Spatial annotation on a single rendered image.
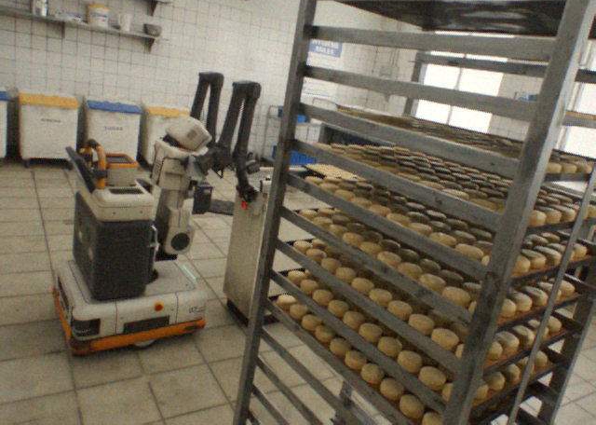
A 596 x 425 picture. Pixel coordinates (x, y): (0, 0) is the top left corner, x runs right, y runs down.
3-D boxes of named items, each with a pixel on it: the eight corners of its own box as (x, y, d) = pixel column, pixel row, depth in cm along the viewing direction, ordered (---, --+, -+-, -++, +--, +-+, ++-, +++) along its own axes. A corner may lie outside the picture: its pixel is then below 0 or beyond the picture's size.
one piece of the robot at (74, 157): (97, 207, 219) (76, 163, 208) (81, 185, 246) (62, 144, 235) (121, 197, 223) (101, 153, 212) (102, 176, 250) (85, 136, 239)
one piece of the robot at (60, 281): (69, 322, 223) (70, 306, 221) (55, 282, 255) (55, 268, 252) (74, 321, 224) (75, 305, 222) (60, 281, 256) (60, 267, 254)
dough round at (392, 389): (386, 381, 107) (387, 374, 107) (406, 393, 105) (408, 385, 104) (375, 391, 103) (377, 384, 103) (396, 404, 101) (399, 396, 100)
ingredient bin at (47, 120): (19, 170, 492) (20, 95, 472) (16, 155, 543) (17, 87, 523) (76, 171, 522) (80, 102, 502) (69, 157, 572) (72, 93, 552)
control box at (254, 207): (239, 201, 277) (242, 178, 273) (259, 214, 259) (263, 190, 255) (234, 201, 275) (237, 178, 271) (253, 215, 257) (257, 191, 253)
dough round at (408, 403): (400, 417, 97) (403, 408, 97) (397, 400, 102) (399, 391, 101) (425, 420, 97) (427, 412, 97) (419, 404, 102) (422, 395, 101)
